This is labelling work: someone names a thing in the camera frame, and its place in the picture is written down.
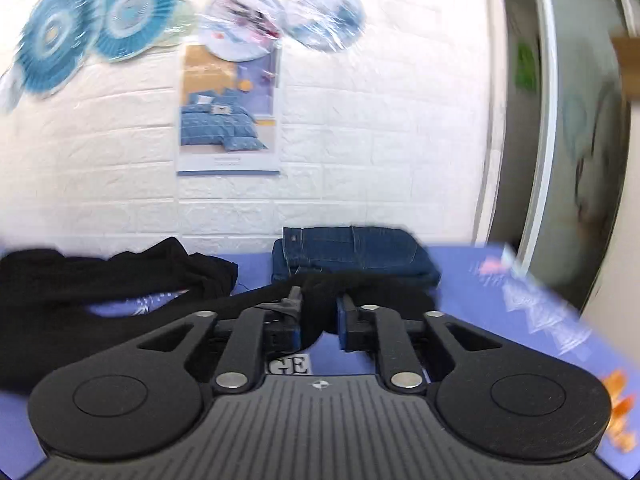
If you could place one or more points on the bedding wall poster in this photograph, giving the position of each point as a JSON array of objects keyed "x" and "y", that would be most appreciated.
[{"x": 227, "y": 110}]

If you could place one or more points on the brown cardboard piece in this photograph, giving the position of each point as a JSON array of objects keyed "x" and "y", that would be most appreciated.
[{"x": 626, "y": 55}]

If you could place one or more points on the white framed sliding door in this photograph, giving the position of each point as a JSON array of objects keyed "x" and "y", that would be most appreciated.
[{"x": 575, "y": 125}]

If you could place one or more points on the folded blue jeans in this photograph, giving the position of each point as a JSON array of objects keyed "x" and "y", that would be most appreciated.
[{"x": 350, "y": 252}]

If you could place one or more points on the pale blue printed round fan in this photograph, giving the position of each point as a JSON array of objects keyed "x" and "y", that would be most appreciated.
[{"x": 327, "y": 7}]

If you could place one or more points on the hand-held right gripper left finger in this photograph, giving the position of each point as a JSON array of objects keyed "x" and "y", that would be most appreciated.
[{"x": 295, "y": 332}]

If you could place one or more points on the purple printed bed sheet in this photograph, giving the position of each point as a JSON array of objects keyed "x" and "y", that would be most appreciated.
[{"x": 505, "y": 310}]

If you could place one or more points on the black pants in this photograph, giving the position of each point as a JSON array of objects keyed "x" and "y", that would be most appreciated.
[{"x": 65, "y": 300}]

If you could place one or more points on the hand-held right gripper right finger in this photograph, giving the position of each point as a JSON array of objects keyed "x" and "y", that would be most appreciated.
[{"x": 343, "y": 327}]

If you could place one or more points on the blue round paper fan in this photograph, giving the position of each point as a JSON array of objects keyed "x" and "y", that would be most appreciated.
[
  {"x": 135, "y": 10},
  {"x": 50, "y": 42}
]

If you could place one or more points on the white printed round fan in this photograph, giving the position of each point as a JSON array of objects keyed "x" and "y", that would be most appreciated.
[{"x": 240, "y": 22}]

